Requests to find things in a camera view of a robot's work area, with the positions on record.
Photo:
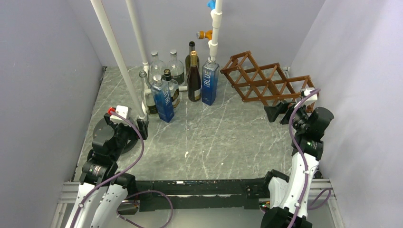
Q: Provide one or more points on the clear bottle red green label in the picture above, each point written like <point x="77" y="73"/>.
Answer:
<point x="157" y="66"/>

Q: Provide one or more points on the orange valve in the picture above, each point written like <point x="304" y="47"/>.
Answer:
<point x="204" y="34"/>

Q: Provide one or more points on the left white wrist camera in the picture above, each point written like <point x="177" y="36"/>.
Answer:
<point x="119" y="114"/>

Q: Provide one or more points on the slanted white pvc pipe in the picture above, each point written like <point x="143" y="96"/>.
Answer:
<point x="108" y="32"/>

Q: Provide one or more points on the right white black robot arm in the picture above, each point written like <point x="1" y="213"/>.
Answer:
<point x="289" y="194"/>

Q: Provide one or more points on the standing clear empty bottle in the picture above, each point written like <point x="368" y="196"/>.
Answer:
<point x="147" y="96"/>

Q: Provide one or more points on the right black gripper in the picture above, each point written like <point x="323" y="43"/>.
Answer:
<point x="273" y="111"/>

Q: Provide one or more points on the blue labelled clear bottle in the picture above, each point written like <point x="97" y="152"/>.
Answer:
<point x="162" y="98"/>

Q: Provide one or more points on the aluminium frame rail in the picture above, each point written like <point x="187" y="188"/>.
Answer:
<point x="69" y="192"/>

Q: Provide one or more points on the clear bottle dark label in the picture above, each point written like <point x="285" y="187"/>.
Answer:
<point x="176" y="68"/>

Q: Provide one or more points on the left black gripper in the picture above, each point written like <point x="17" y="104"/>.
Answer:
<point x="142" y="126"/>

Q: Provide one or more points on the brown wooden wine rack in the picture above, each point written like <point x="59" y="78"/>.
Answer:
<point x="267" y="84"/>

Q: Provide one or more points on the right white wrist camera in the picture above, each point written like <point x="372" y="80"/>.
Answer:
<point x="309" y="95"/>

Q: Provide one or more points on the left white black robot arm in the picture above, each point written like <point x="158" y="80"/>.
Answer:
<point x="102" y="188"/>

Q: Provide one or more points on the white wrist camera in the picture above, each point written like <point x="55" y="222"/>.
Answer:
<point x="309" y="95"/>
<point x="119" y="114"/>

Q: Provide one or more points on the dark bottle gold cap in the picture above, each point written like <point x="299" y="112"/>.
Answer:
<point x="194" y="80"/>

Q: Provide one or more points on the white pvc pipe frame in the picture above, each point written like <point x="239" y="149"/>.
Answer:
<point x="236" y="25"/>

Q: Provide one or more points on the small dark capped bottle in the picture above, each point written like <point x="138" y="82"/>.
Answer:
<point x="174" y="88"/>

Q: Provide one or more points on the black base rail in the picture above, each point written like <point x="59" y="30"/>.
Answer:
<point x="203" y="194"/>

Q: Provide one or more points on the dark bottle silver cap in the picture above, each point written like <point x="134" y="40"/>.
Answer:
<point x="188" y="58"/>

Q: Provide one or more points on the blue valve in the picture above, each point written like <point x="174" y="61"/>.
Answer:
<point x="211" y="4"/>

